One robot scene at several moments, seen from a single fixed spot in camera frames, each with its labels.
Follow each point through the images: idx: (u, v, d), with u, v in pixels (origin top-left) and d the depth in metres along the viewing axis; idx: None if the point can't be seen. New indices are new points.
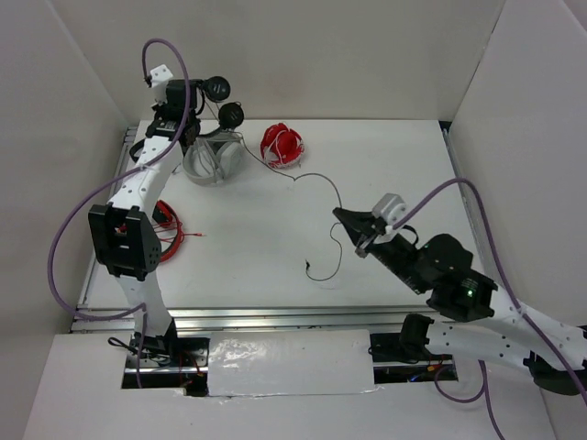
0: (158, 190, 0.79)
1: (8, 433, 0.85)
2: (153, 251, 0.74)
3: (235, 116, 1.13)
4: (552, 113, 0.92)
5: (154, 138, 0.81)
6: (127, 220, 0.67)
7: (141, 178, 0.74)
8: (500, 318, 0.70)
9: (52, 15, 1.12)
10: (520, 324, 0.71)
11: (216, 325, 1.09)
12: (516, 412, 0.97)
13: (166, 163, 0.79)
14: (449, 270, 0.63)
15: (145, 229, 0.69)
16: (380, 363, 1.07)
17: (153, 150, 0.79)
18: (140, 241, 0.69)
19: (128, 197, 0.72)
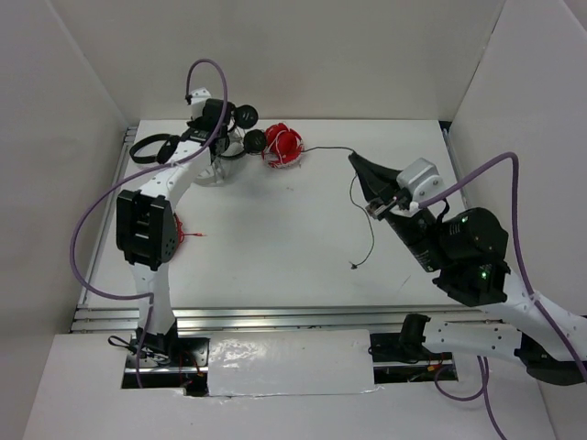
0: (182, 189, 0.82)
1: (7, 432, 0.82)
2: (170, 241, 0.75)
3: (258, 142, 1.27)
4: (549, 110, 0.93)
5: (186, 142, 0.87)
6: (152, 206, 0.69)
7: (171, 173, 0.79)
8: (512, 303, 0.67)
9: (54, 13, 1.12)
10: (532, 311, 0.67)
11: (217, 324, 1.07)
12: (521, 412, 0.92)
13: (195, 165, 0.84)
14: (487, 250, 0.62)
15: (168, 217, 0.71)
16: (380, 363, 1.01)
17: (185, 153, 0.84)
18: (160, 228, 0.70)
19: (157, 187, 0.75)
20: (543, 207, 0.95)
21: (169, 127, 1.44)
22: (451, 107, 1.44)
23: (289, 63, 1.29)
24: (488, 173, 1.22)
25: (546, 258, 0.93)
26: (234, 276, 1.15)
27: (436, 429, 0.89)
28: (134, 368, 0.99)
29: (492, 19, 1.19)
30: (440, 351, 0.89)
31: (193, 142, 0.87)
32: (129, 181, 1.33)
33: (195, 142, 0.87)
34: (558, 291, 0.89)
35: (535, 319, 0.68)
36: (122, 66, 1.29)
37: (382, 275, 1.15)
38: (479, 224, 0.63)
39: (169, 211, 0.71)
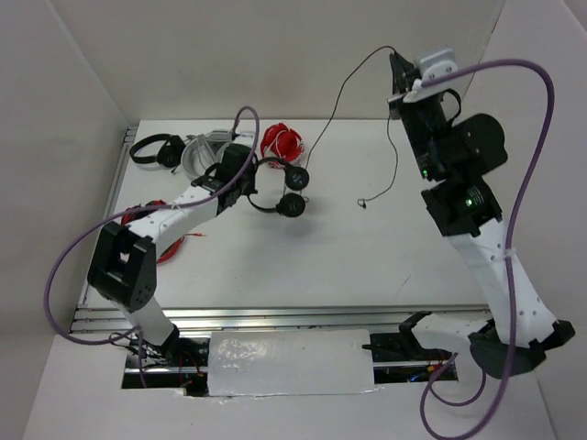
0: (177, 233, 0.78)
1: (7, 432, 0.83)
2: (144, 289, 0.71)
3: (293, 207, 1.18)
4: (548, 111, 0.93)
5: (197, 187, 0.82)
6: (135, 246, 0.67)
7: (167, 215, 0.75)
8: (481, 244, 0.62)
9: (54, 14, 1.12)
10: (498, 264, 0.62)
11: (216, 323, 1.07)
12: (520, 412, 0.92)
13: (197, 213, 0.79)
14: (474, 155, 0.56)
15: (147, 261, 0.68)
16: (381, 363, 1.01)
17: (191, 198, 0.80)
18: (136, 272, 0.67)
19: (147, 226, 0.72)
20: (543, 207, 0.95)
21: (169, 127, 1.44)
22: (450, 107, 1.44)
23: (289, 63, 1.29)
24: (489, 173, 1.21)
25: (546, 258, 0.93)
26: (234, 276, 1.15)
27: (436, 429, 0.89)
28: (135, 368, 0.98)
29: (491, 19, 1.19)
30: (425, 339, 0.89)
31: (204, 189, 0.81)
32: (130, 181, 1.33)
33: (206, 190, 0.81)
34: (558, 291, 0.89)
35: (496, 274, 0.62)
36: (122, 67, 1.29)
37: (382, 275, 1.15)
38: (486, 130, 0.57)
39: (150, 256, 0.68)
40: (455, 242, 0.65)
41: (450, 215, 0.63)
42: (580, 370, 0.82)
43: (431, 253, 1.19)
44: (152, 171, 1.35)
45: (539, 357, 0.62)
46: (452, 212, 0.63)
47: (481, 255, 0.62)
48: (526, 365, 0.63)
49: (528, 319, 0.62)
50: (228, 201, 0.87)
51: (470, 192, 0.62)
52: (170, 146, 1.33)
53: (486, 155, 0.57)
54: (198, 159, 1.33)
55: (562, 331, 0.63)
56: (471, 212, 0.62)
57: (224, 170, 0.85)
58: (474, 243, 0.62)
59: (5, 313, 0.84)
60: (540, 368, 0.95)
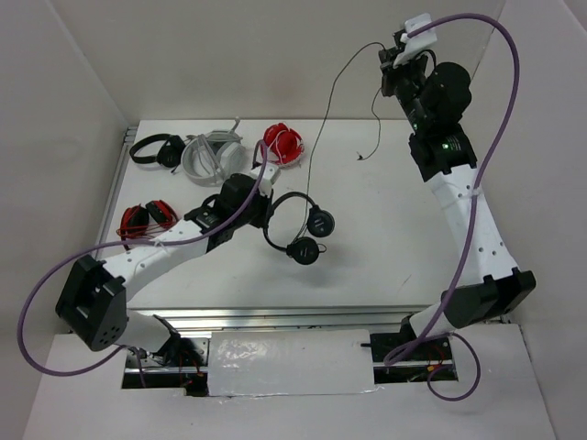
0: (160, 271, 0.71)
1: (8, 432, 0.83)
2: (111, 330, 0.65)
3: (304, 254, 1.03)
4: (548, 111, 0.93)
5: (189, 221, 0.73)
6: (104, 288, 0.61)
7: (148, 254, 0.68)
8: (451, 182, 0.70)
9: (54, 15, 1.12)
10: (463, 202, 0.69)
11: (216, 323, 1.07)
12: (521, 412, 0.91)
13: (183, 251, 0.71)
14: (440, 90, 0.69)
15: (116, 305, 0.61)
16: (381, 363, 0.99)
17: (179, 234, 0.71)
18: (100, 316, 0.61)
19: (122, 265, 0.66)
20: (543, 206, 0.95)
21: (169, 127, 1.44)
22: None
23: (288, 63, 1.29)
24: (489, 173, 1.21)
25: (546, 258, 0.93)
26: (234, 276, 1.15)
27: (435, 429, 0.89)
28: (135, 368, 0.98)
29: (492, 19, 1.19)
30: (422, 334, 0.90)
31: (195, 226, 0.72)
32: (130, 181, 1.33)
33: (198, 225, 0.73)
34: (558, 291, 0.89)
35: (462, 210, 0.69)
36: (122, 67, 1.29)
37: (382, 275, 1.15)
38: (455, 79, 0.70)
39: (118, 301, 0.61)
40: (432, 184, 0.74)
41: (428, 156, 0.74)
42: (580, 370, 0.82)
43: (431, 252, 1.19)
44: (152, 170, 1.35)
45: (490, 297, 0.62)
46: (430, 153, 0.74)
47: (448, 191, 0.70)
48: (475, 299, 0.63)
49: (486, 257, 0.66)
50: (223, 238, 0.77)
51: (448, 140, 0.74)
52: (171, 146, 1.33)
53: (454, 96, 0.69)
54: (198, 159, 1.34)
55: (520, 276, 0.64)
56: (447, 151, 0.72)
57: (222, 203, 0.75)
58: (444, 178, 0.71)
59: (5, 313, 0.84)
60: (540, 368, 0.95)
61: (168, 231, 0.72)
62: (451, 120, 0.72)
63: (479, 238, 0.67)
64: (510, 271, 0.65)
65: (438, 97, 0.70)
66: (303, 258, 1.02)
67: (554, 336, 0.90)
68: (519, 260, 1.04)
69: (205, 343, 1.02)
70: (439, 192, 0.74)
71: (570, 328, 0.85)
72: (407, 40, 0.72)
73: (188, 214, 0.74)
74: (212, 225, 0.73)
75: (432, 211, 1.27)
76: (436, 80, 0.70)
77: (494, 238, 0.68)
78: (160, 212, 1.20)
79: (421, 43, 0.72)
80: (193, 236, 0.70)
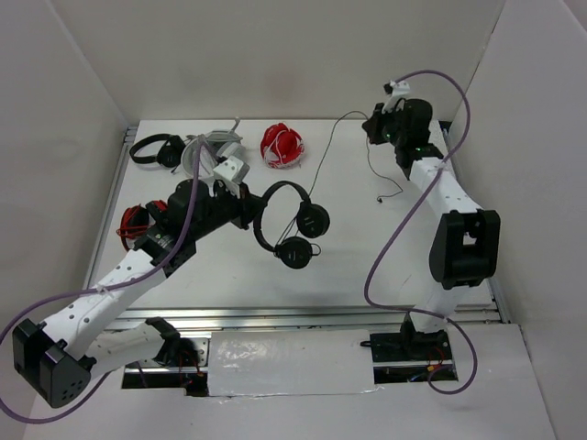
0: (112, 316, 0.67)
1: (8, 434, 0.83)
2: (75, 386, 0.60)
3: (292, 256, 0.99)
4: (548, 112, 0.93)
5: (138, 254, 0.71)
6: (45, 357, 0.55)
7: (92, 304, 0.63)
8: (422, 166, 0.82)
9: (53, 15, 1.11)
10: (431, 173, 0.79)
11: (216, 323, 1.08)
12: (520, 412, 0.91)
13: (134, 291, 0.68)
14: (406, 109, 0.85)
15: (60, 373, 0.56)
16: (380, 363, 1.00)
17: (128, 271, 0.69)
18: (51, 383, 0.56)
19: (63, 324, 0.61)
20: (543, 207, 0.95)
21: (169, 127, 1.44)
22: (450, 108, 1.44)
23: (288, 63, 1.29)
24: (488, 173, 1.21)
25: (547, 258, 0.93)
26: (234, 276, 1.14)
27: (434, 429, 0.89)
28: (135, 368, 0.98)
29: (492, 19, 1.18)
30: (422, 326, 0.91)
31: (144, 259, 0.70)
32: (129, 181, 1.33)
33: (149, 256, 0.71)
34: (558, 291, 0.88)
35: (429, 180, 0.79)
36: (121, 67, 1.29)
37: (382, 275, 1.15)
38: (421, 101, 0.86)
39: (67, 366, 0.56)
40: (413, 178, 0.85)
41: (407, 162, 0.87)
42: (579, 370, 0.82)
43: None
44: (152, 171, 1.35)
45: (458, 225, 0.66)
46: (407, 159, 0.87)
47: (420, 170, 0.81)
48: (445, 228, 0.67)
49: (452, 202, 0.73)
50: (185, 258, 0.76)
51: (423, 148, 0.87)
52: (170, 146, 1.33)
53: (420, 110, 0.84)
54: (197, 159, 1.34)
55: (485, 213, 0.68)
56: (422, 153, 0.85)
57: (173, 221, 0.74)
58: (417, 164, 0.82)
59: (5, 314, 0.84)
60: (540, 368, 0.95)
61: (114, 271, 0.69)
62: (423, 131, 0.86)
63: (446, 191, 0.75)
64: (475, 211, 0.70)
65: (407, 115, 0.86)
66: (292, 261, 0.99)
67: (553, 336, 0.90)
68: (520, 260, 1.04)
69: (205, 343, 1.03)
70: (418, 180, 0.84)
71: (569, 328, 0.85)
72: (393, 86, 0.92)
73: (138, 243, 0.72)
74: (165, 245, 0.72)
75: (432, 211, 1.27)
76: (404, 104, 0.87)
77: (459, 191, 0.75)
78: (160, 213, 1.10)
79: (401, 92, 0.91)
80: (141, 273, 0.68)
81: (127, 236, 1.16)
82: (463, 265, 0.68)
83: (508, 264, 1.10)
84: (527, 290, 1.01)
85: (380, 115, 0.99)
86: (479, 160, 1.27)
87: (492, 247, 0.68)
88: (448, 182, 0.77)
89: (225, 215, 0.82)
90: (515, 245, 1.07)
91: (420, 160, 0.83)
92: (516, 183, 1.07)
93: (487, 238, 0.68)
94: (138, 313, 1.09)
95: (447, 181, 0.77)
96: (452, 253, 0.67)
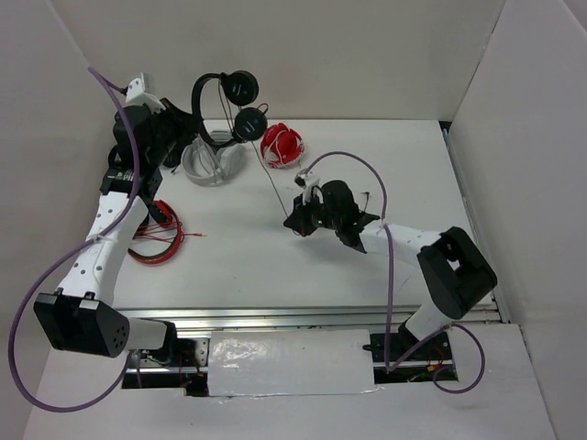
0: (119, 259, 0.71)
1: (8, 433, 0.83)
2: (117, 331, 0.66)
3: (249, 129, 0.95)
4: (548, 113, 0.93)
5: (109, 196, 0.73)
6: (82, 313, 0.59)
7: (95, 253, 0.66)
8: (369, 232, 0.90)
9: (53, 15, 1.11)
10: (382, 232, 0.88)
11: (206, 324, 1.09)
12: (520, 412, 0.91)
13: (125, 227, 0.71)
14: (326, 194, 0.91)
15: (104, 318, 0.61)
16: (380, 363, 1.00)
17: (109, 213, 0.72)
18: (98, 331, 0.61)
19: (80, 280, 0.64)
20: (543, 207, 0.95)
21: None
22: (451, 107, 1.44)
23: (288, 63, 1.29)
24: (488, 173, 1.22)
25: (547, 258, 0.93)
26: (233, 276, 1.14)
27: (435, 429, 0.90)
28: (134, 368, 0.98)
29: (492, 19, 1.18)
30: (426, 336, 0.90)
31: (118, 196, 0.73)
32: None
33: (123, 192, 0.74)
34: (558, 291, 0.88)
35: (383, 238, 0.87)
36: (121, 67, 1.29)
37: (382, 274, 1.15)
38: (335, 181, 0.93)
39: (103, 309, 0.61)
40: (368, 247, 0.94)
41: (358, 238, 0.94)
42: (579, 370, 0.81)
43: None
44: None
45: (437, 258, 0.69)
46: (354, 236, 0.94)
47: (372, 236, 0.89)
48: (432, 269, 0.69)
49: (415, 241, 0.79)
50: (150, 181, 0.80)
51: (359, 220, 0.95)
52: None
53: (339, 193, 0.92)
54: (198, 159, 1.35)
55: (451, 234, 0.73)
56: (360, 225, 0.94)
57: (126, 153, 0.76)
58: (365, 235, 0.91)
59: (7, 312, 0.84)
60: (541, 368, 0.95)
61: (96, 220, 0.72)
62: (351, 207, 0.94)
63: (404, 237, 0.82)
64: (438, 236, 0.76)
65: (332, 201, 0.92)
66: (251, 132, 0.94)
67: (553, 337, 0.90)
68: (521, 261, 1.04)
69: (205, 343, 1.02)
70: (371, 243, 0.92)
71: (569, 328, 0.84)
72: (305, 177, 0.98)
73: (105, 187, 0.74)
74: (131, 177, 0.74)
75: (433, 211, 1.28)
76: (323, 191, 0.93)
77: (412, 232, 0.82)
78: (159, 211, 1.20)
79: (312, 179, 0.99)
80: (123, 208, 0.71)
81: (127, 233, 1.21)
82: (470, 292, 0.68)
83: (508, 264, 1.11)
84: (527, 290, 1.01)
85: (303, 206, 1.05)
86: (480, 160, 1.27)
87: (478, 258, 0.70)
88: (400, 232, 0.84)
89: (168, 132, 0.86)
90: (515, 245, 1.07)
91: (365, 229, 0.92)
92: (517, 183, 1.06)
93: (467, 250, 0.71)
94: (138, 313, 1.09)
95: (398, 230, 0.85)
96: (454, 285, 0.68)
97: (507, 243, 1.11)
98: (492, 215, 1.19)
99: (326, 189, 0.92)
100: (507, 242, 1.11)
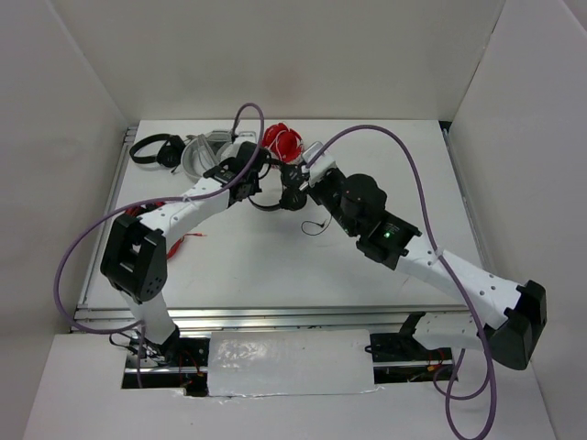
0: (187, 226, 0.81)
1: (9, 433, 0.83)
2: (155, 281, 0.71)
3: (295, 201, 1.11)
4: (548, 113, 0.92)
5: (208, 180, 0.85)
6: (147, 239, 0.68)
7: (179, 208, 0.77)
8: (415, 258, 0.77)
9: (54, 16, 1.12)
10: (436, 265, 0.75)
11: (215, 323, 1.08)
12: (520, 412, 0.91)
13: (208, 205, 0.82)
14: (358, 202, 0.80)
15: (158, 255, 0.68)
16: (380, 363, 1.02)
17: (203, 190, 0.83)
18: (146, 265, 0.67)
19: (158, 219, 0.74)
20: (543, 207, 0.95)
21: (170, 127, 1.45)
22: (450, 108, 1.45)
23: (287, 63, 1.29)
24: (488, 173, 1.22)
25: (547, 258, 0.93)
26: (233, 276, 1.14)
27: (435, 429, 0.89)
28: (134, 368, 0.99)
29: (491, 19, 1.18)
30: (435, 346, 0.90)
31: (215, 181, 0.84)
32: (130, 181, 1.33)
33: (218, 181, 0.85)
34: (557, 292, 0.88)
35: (439, 274, 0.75)
36: (121, 66, 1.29)
37: (382, 274, 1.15)
38: (358, 185, 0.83)
39: (161, 247, 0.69)
40: (401, 268, 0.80)
41: (388, 251, 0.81)
42: (578, 370, 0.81)
43: None
44: (152, 171, 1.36)
45: (525, 325, 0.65)
46: (383, 247, 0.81)
47: (419, 266, 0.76)
48: (518, 339, 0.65)
49: (490, 295, 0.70)
50: (240, 194, 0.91)
51: (388, 227, 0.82)
52: (171, 146, 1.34)
53: (371, 199, 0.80)
54: (198, 159, 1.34)
55: (527, 289, 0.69)
56: (393, 238, 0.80)
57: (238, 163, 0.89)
58: (406, 259, 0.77)
59: (8, 313, 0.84)
60: (541, 368, 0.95)
61: (190, 191, 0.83)
62: (380, 214, 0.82)
63: (472, 284, 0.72)
64: (516, 291, 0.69)
65: (361, 209, 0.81)
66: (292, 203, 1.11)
67: (553, 337, 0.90)
68: (522, 261, 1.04)
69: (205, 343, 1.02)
70: (411, 269, 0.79)
71: (568, 329, 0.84)
72: (308, 170, 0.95)
73: (209, 173, 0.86)
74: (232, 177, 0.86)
75: (433, 211, 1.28)
76: (350, 197, 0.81)
77: (485, 280, 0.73)
78: None
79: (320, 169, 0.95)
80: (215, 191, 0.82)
81: None
82: (532, 346, 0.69)
83: (508, 264, 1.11)
84: None
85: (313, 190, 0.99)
86: (481, 160, 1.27)
87: (545, 313, 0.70)
88: (462, 272, 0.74)
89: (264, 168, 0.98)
90: (515, 245, 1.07)
91: (407, 252, 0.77)
92: (517, 182, 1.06)
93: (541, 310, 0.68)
94: None
95: (458, 268, 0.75)
96: (526, 349, 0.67)
97: (507, 242, 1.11)
98: (492, 215, 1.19)
99: (356, 195, 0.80)
100: (507, 242, 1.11)
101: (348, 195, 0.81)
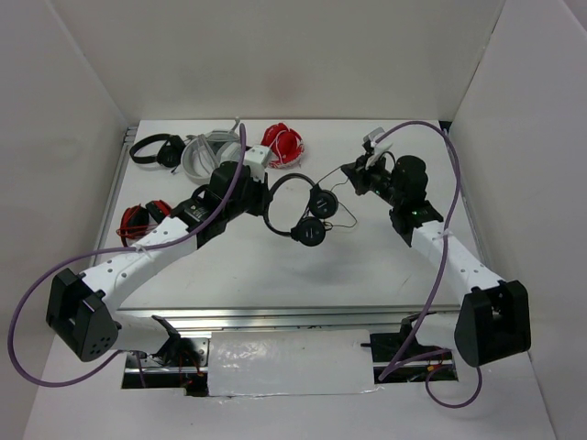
0: (145, 276, 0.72)
1: (10, 432, 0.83)
2: (101, 341, 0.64)
3: (310, 236, 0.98)
4: (549, 113, 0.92)
5: (172, 220, 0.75)
6: (83, 305, 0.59)
7: (129, 261, 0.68)
8: (424, 233, 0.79)
9: (54, 16, 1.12)
10: (436, 242, 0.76)
11: (217, 323, 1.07)
12: (520, 412, 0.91)
13: (168, 253, 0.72)
14: (401, 172, 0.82)
15: (97, 321, 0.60)
16: (380, 363, 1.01)
17: (163, 235, 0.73)
18: (84, 332, 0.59)
19: (103, 276, 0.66)
20: (543, 207, 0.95)
21: (169, 127, 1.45)
22: (450, 107, 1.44)
23: (287, 63, 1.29)
24: (488, 173, 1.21)
25: (547, 258, 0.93)
26: (233, 276, 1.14)
27: (435, 429, 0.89)
28: (135, 368, 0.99)
29: (492, 19, 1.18)
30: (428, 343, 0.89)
31: (181, 225, 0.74)
32: (130, 181, 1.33)
33: (184, 223, 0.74)
34: (556, 292, 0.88)
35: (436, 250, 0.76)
36: (121, 66, 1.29)
37: (381, 273, 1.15)
38: (412, 163, 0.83)
39: (102, 315, 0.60)
40: (415, 242, 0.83)
41: (408, 227, 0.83)
42: (577, 370, 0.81)
43: None
44: (152, 170, 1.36)
45: (484, 305, 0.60)
46: (406, 223, 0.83)
47: (425, 239, 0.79)
48: (470, 313, 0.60)
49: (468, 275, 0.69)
50: (215, 233, 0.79)
51: (420, 210, 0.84)
52: (171, 146, 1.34)
53: (413, 175, 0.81)
54: (198, 159, 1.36)
55: (508, 285, 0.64)
56: (419, 217, 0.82)
57: (211, 195, 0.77)
58: (417, 231, 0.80)
59: (8, 313, 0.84)
60: (540, 367, 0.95)
61: (150, 234, 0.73)
62: (419, 192, 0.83)
63: (458, 263, 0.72)
64: (495, 283, 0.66)
65: (402, 181, 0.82)
66: (309, 240, 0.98)
67: (551, 336, 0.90)
68: (521, 260, 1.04)
69: (205, 343, 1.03)
70: (423, 246, 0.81)
71: (567, 329, 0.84)
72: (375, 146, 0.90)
73: (175, 212, 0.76)
74: (201, 217, 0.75)
75: None
76: (398, 166, 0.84)
77: (475, 262, 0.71)
78: (159, 210, 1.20)
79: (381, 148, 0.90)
80: (177, 237, 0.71)
81: (127, 236, 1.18)
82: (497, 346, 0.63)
83: (508, 263, 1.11)
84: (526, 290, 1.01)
85: (364, 171, 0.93)
86: (481, 160, 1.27)
87: (524, 324, 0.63)
88: (457, 253, 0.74)
89: (251, 199, 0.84)
90: (515, 245, 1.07)
91: (420, 225, 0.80)
92: (517, 182, 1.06)
93: (515, 313, 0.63)
94: (138, 313, 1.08)
95: (456, 250, 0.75)
96: (484, 340, 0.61)
97: (507, 242, 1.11)
98: (492, 215, 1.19)
99: (402, 166, 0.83)
100: (507, 241, 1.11)
101: (397, 164, 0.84)
